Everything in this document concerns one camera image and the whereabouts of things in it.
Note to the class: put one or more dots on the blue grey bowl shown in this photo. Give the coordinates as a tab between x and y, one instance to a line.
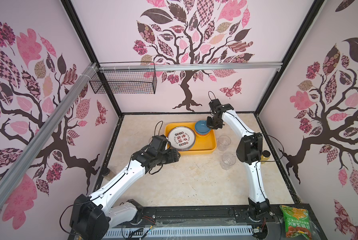
201	127

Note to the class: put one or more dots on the black wire basket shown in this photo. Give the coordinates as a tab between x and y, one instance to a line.
125	78

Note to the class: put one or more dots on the aluminium rail left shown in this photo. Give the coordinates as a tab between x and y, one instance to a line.
16	172

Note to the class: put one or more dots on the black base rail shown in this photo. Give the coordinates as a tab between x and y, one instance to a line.
238	213

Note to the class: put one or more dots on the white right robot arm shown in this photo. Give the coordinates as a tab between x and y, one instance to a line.
249	152

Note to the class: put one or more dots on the green snack bag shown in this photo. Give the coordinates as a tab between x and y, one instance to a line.
296	221

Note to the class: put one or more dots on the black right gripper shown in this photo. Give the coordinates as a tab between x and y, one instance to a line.
209	125

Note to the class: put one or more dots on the clear plastic cup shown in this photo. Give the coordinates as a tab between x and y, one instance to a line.
228	160
224	142

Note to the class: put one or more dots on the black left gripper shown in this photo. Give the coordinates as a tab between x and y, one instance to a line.
173	156

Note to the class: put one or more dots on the aluminium rail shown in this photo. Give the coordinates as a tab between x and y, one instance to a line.
16	172
191	66

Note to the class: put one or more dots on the yellow bottle right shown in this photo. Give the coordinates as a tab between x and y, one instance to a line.
265	156

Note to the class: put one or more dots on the orange bowl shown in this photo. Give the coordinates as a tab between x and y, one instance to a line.
203	135

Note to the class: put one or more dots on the white vented strip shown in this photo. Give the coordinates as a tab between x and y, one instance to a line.
181	232

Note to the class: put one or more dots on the yellow plastic bin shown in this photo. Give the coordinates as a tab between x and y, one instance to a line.
202	146

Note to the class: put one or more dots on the aluminium rail back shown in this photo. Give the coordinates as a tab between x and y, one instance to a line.
191	66

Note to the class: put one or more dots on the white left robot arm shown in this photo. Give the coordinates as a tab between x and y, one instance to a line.
93	215

